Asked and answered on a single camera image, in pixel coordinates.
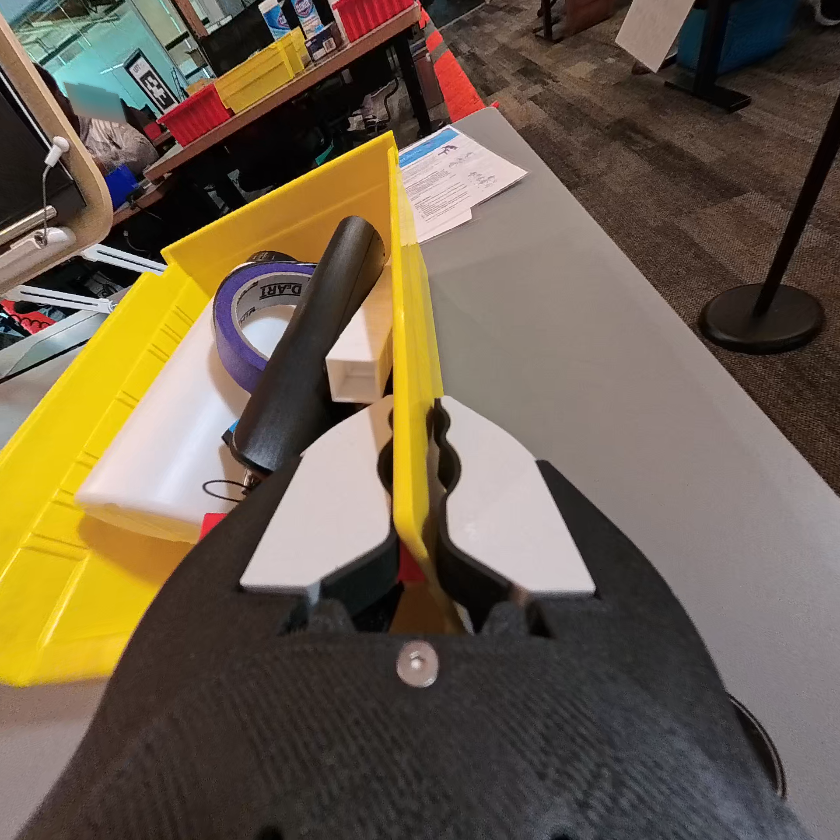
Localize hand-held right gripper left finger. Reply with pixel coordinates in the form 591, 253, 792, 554
238, 395, 401, 616

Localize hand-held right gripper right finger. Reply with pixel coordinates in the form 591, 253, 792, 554
428, 397, 598, 621

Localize yellow plastic bin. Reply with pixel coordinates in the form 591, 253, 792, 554
0, 129, 473, 688

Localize black remote control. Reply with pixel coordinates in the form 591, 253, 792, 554
231, 215, 387, 476

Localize white rectangular block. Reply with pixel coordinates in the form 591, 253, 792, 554
326, 259, 395, 403

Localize white plastic tube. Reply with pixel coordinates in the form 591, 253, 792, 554
74, 308, 263, 546

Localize purple tape roll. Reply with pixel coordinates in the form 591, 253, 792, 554
212, 252, 322, 395

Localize white printed paper sheet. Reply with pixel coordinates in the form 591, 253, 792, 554
415, 196, 481, 245

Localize printed paper sheet blue header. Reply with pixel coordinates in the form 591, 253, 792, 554
398, 126, 529, 221

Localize red storage bin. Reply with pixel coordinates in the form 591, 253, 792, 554
331, 0, 421, 44
157, 82, 235, 147

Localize small yellow storage bin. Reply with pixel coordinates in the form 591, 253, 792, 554
279, 26, 311, 73
214, 41, 305, 112

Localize wooden table black legs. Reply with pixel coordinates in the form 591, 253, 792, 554
143, 0, 435, 186

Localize beige rimmed black panel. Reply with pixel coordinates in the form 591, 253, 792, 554
0, 13, 114, 293

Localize black white printed tag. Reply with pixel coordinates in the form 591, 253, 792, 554
123, 47, 179, 111

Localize white blue cardboard box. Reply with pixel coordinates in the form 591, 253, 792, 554
304, 25, 343, 64

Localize white blue wipes container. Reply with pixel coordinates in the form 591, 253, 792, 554
259, 0, 294, 42

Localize white paper sign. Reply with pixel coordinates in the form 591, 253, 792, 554
616, 0, 694, 73

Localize black metal table leg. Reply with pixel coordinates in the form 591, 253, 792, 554
665, 0, 752, 114

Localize blue plastic tub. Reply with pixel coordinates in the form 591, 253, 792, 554
676, 0, 799, 73

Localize black cable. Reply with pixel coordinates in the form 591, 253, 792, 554
202, 462, 260, 509

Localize black stanchion post round base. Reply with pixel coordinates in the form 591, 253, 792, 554
697, 92, 840, 355

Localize white slotted metal bracket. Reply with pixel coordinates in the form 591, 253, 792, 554
18, 284, 120, 314
84, 243, 169, 274

